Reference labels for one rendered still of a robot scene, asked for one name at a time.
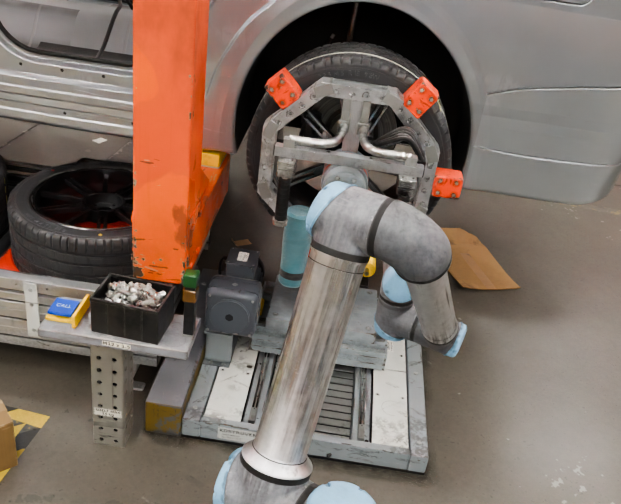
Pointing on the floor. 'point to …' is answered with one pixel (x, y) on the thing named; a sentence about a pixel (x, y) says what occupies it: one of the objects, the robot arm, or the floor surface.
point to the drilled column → (112, 395)
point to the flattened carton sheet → (475, 263)
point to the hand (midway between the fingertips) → (400, 213)
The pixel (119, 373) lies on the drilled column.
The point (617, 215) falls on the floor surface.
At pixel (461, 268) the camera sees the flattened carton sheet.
